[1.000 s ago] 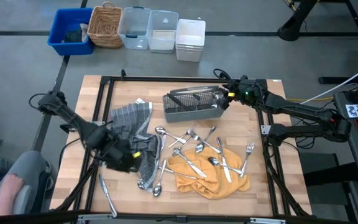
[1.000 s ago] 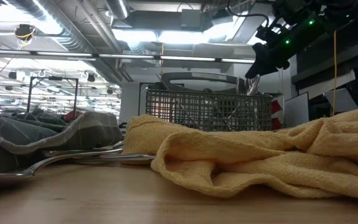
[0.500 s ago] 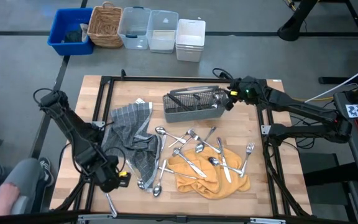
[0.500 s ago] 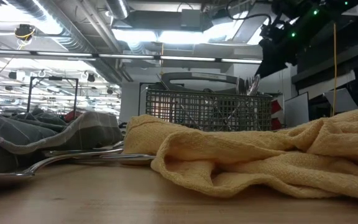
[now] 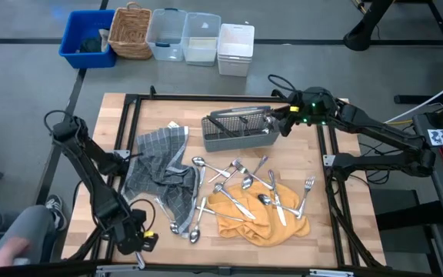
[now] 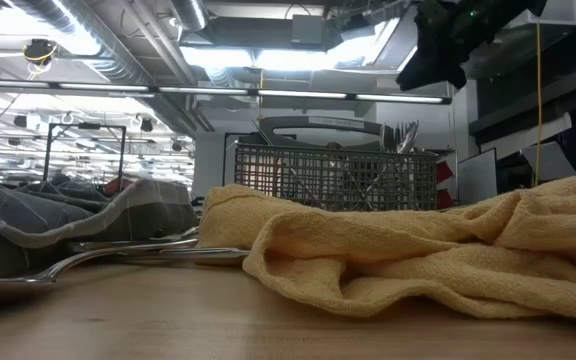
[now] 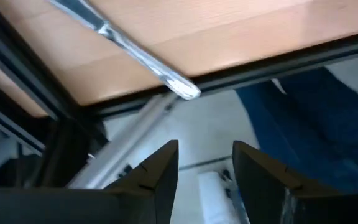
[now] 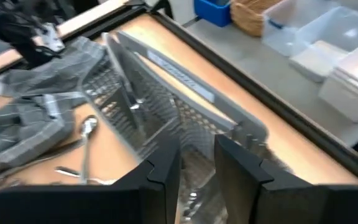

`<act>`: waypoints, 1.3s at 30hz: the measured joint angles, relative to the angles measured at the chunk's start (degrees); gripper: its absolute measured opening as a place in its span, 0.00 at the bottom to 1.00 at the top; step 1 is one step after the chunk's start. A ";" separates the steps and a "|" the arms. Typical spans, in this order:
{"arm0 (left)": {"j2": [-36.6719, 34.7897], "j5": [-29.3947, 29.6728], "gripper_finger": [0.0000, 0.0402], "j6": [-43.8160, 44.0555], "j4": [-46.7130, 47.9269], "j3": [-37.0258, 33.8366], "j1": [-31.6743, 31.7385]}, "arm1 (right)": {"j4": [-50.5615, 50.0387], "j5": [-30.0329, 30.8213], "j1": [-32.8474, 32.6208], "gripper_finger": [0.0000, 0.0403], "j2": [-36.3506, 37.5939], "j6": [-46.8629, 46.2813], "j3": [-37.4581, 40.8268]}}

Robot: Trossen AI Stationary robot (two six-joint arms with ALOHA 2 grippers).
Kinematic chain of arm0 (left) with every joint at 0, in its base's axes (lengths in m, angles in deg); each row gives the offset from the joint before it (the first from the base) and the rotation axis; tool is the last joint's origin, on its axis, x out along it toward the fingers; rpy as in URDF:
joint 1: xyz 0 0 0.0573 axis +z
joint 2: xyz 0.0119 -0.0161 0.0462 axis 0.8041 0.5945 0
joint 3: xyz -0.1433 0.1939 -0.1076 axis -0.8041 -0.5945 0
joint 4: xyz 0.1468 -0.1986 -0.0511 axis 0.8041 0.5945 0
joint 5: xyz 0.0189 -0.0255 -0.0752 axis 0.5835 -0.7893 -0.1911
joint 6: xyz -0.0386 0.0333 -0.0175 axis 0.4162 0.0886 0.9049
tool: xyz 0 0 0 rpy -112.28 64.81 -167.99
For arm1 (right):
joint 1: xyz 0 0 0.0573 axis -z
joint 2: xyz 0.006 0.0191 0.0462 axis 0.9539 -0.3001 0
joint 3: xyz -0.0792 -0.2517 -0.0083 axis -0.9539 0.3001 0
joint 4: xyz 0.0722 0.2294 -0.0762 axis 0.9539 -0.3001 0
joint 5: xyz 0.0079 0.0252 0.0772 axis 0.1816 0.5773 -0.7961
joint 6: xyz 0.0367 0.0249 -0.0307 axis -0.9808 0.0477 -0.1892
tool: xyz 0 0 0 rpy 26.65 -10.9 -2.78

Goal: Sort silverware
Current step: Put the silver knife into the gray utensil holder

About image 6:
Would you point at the grey checked dish towel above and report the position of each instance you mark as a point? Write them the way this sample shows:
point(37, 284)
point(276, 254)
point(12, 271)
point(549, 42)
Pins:
point(118, 215)

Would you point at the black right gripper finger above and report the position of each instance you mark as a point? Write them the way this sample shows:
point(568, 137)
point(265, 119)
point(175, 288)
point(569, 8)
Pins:
point(433, 70)

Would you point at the long ceiling light strip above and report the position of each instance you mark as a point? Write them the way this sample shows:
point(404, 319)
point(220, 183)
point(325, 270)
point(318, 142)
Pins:
point(293, 94)

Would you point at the red object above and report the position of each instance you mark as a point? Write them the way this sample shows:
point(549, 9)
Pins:
point(115, 185)

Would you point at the slim steel utensil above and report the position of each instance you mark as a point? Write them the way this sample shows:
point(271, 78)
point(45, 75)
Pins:
point(208, 253)

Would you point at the black metal frame stand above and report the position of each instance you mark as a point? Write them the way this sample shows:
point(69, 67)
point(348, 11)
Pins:
point(47, 155)

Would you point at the white panel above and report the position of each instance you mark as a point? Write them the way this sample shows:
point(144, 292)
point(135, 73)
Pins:
point(548, 162)

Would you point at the yellow terry towel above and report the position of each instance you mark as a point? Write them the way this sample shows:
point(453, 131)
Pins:
point(418, 250)

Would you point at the red and white sign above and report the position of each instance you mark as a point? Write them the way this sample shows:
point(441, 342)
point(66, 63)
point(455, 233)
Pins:
point(440, 175)

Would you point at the white board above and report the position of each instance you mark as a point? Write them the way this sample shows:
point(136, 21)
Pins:
point(478, 177)

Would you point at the grey ceiling unit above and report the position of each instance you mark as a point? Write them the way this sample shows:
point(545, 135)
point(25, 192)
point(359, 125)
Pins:
point(308, 30)

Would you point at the grey plastic silverware caddy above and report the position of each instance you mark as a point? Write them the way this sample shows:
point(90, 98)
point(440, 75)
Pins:
point(318, 175)

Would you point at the steel table knife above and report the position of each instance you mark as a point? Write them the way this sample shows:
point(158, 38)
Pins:
point(263, 134)

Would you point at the person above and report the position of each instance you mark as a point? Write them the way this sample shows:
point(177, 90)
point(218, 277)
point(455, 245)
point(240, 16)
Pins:
point(60, 179)

